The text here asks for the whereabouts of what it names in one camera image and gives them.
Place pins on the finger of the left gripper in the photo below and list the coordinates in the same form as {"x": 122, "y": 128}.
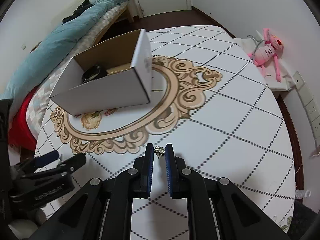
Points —
{"x": 27, "y": 169}
{"x": 46, "y": 159}

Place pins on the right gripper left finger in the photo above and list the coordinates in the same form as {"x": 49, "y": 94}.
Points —
{"x": 102, "y": 209}

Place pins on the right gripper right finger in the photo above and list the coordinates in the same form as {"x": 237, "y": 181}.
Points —
{"x": 217, "y": 209}

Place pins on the small silver earring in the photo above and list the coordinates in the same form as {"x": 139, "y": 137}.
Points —
{"x": 159, "y": 151}

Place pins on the red blanket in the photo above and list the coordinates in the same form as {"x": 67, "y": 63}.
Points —
{"x": 19, "y": 133}

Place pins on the white diamond pattern tablecloth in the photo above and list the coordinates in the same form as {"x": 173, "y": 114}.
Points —
{"x": 210, "y": 102}

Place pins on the white cardboard box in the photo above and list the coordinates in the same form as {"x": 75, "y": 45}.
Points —
{"x": 112, "y": 74}

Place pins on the light blue duvet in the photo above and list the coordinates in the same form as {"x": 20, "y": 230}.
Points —
{"x": 53, "y": 49}

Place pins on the black clothing on bed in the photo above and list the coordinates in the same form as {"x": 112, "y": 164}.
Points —
{"x": 86, "y": 4}

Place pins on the pink panther plush toy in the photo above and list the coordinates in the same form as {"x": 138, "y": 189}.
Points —
{"x": 265, "y": 50}

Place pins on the white wall socket strip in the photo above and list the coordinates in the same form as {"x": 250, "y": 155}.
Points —
{"x": 310, "y": 106}

